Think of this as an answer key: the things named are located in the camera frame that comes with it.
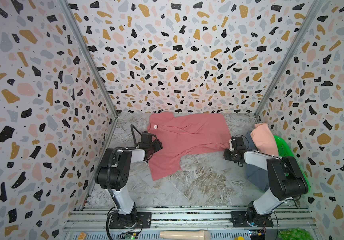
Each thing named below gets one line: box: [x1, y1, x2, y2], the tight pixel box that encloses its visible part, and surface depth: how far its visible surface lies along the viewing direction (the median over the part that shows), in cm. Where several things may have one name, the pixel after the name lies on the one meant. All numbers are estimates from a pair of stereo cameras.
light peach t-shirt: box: [250, 122, 279, 156], surface depth 92 cm
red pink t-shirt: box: [147, 111, 231, 182], surface depth 109 cm
